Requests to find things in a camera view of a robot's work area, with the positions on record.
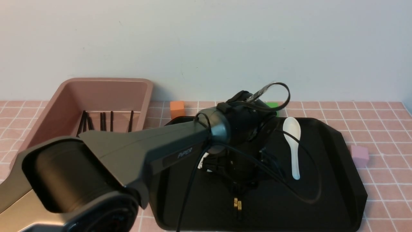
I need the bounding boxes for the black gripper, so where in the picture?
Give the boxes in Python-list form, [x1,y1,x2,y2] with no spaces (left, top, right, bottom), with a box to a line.
[203,119,286,195]

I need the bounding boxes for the black chopstick gold band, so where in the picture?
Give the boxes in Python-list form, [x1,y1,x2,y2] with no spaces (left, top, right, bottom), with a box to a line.
[233,194,238,210]
[236,200,242,221]

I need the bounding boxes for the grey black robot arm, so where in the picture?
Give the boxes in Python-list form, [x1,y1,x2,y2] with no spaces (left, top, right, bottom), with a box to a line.
[1,91,290,232]

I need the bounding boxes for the white spoon far right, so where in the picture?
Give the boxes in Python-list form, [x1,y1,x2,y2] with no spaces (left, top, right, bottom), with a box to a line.
[282,117,301,180]

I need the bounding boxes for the white spoon lying bottom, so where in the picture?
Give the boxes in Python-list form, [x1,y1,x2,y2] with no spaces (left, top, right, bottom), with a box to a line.
[197,152,212,173]

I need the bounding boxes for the green cube block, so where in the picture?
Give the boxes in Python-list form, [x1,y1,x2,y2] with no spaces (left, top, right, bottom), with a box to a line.
[266,102,278,108]

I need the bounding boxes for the black plastic tray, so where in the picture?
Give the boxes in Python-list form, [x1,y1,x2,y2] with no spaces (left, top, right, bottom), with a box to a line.
[146,116,368,232]

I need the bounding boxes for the orange cube block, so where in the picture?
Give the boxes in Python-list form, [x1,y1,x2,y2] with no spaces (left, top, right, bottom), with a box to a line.
[170,101,186,119]

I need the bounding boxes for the pink cube block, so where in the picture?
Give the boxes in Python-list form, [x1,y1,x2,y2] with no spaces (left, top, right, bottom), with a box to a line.
[350,145,369,168]

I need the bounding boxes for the pink checkered tablecloth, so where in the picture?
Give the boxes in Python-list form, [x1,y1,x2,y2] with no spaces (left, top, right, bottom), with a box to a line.
[0,101,412,232]

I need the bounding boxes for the black chopstick in bin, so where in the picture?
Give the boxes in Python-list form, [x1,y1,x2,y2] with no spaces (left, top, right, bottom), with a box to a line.
[86,112,94,131]
[76,111,84,137]
[127,110,134,132]
[109,111,114,132]
[99,112,104,131]
[82,111,87,132]
[102,112,107,131]

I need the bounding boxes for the pink rectangular plastic bin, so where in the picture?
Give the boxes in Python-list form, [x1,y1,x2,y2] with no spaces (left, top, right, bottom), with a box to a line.
[18,78,154,152]

